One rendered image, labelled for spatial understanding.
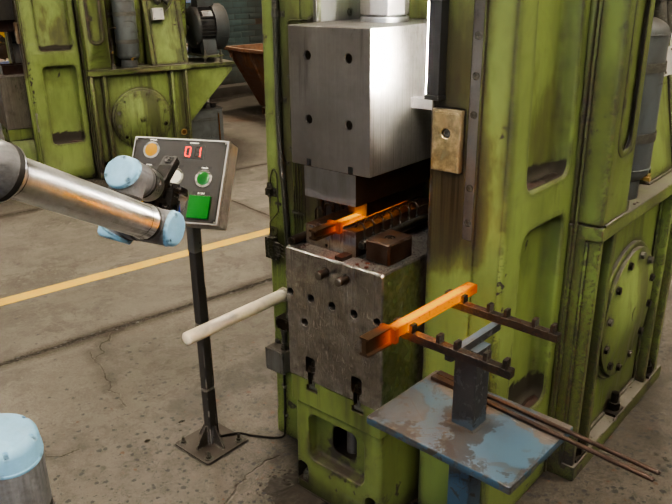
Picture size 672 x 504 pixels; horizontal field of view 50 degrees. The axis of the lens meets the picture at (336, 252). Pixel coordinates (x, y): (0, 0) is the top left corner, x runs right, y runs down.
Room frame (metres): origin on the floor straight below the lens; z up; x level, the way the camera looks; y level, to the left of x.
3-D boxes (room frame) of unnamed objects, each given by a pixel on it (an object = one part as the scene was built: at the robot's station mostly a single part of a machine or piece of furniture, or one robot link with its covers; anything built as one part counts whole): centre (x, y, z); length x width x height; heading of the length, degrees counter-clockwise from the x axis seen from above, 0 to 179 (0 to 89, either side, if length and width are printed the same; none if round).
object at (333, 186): (2.19, -0.12, 1.12); 0.42 x 0.20 x 0.10; 139
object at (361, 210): (2.21, -0.16, 1.04); 0.30 x 0.07 x 0.06; 139
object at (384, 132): (2.17, -0.15, 1.36); 0.42 x 0.39 x 0.40; 139
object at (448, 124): (1.93, -0.31, 1.27); 0.09 x 0.02 x 0.17; 49
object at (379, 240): (1.96, -0.16, 0.95); 0.12 x 0.08 x 0.06; 139
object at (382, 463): (2.17, -0.17, 0.23); 0.55 x 0.37 x 0.47; 139
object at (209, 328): (2.19, 0.34, 0.62); 0.44 x 0.05 x 0.05; 139
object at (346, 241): (2.19, -0.12, 0.96); 0.42 x 0.20 x 0.09; 139
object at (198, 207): (2.19, 0.43, 1.01); 0.07 x 0.05 x 0.07; 74
